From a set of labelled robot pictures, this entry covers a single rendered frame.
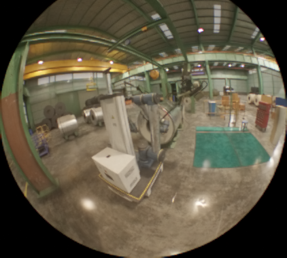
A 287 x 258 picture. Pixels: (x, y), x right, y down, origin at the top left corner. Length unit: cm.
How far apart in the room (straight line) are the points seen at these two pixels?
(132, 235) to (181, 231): 67
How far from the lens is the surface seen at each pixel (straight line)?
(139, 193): 147
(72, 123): 592
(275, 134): 453
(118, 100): 105
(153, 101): 107
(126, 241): 173
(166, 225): 167
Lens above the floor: 166
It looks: 13 degrees down
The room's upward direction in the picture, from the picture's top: 8 degrees counter-clockwise
